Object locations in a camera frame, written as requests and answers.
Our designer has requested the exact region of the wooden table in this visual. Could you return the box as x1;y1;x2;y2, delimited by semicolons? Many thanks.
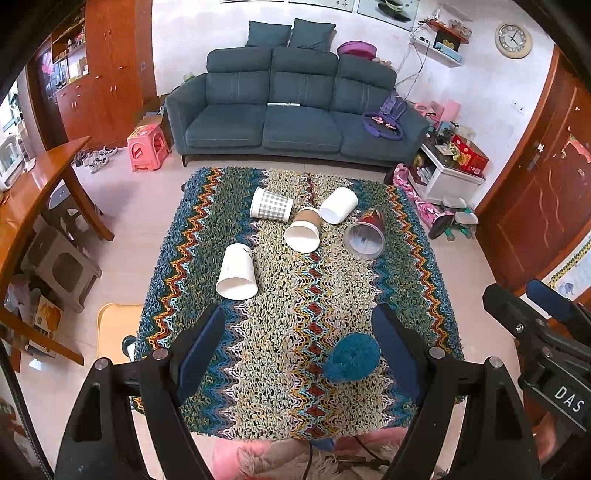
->
0;136;115;366

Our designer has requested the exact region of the round wall clock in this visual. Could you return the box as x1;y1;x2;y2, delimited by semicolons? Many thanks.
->
495;23;534;60

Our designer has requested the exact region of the purple plastic basin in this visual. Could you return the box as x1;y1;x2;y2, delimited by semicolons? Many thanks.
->
336;41;377;60

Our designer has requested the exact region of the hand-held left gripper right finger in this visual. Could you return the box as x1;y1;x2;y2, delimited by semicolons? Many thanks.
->
372;302;542;480

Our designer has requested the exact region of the short white paper cup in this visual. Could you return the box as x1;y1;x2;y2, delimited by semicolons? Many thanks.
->
319;186;359;225

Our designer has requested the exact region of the white side table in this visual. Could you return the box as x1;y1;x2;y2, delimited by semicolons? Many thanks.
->
409;137;486;206

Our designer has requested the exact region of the yellow plastic stool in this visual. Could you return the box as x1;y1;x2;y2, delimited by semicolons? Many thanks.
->
96;302;145;366

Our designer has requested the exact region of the brown paper cup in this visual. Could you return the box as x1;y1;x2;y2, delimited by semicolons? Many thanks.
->
284;207;322;252

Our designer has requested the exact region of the wooden cabinet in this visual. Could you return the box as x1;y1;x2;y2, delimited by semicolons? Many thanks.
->
27;0;158;149

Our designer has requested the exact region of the pink patterned bag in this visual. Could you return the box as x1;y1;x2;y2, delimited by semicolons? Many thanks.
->
392;164;456;240

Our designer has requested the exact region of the checked white cup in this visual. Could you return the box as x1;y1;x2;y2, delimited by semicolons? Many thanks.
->
250;187;295;222

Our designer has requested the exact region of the dark teal sofa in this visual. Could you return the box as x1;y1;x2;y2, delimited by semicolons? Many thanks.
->
165;46;430;168

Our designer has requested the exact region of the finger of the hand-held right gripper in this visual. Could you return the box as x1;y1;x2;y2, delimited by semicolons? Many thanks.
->
482;283;561;370
526;278;591;335

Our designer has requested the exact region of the teal yarn pompom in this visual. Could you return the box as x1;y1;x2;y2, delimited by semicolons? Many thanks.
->
322;333;382;383

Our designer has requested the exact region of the framed wall picture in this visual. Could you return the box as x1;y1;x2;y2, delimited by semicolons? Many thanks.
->
355;0;420;32

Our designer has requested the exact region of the zigzag knitted blanket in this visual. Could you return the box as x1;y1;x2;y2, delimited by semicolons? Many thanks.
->
130;166;465;441

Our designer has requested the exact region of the wall chart poster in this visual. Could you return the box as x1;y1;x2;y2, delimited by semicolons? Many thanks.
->
539;239;591;306

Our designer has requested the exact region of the purple bag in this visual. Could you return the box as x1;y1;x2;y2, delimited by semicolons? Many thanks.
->
361;90;410;141

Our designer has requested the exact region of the pile of shoes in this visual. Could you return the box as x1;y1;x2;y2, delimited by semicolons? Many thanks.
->
73;145;119;174

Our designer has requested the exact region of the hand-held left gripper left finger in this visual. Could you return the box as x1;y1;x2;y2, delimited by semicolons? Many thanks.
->
54;302;227;480

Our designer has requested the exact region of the red clear plastic cup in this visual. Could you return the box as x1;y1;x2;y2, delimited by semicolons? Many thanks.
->
342;209;386;259

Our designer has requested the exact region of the cardboard box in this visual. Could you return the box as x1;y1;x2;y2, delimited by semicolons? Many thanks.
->
133;112;165;139

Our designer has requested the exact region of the wooden wall shelf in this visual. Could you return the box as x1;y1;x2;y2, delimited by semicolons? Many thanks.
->
425;18;472;45

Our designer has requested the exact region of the pink plastic stool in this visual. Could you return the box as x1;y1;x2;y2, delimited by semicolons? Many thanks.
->
127;124;170;173

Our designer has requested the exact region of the wooden door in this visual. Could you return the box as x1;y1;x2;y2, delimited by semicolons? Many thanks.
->
475;45;591;292

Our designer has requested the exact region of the white wall shelf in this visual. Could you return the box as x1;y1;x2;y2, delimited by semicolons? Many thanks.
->
412;38;464;68

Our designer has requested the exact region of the tall white paper cup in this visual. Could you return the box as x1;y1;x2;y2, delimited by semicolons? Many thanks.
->
216;243;259;300

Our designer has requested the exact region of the grey plastic stool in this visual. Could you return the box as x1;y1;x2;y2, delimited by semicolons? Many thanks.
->
21;225;103;315
45;179;101;241

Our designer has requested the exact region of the red printed box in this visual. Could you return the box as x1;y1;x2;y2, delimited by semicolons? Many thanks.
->
449;134;489;175

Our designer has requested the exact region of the dark teal cushion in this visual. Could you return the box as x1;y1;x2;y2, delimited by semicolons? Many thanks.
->
287;18;336;52
245;21;293;48

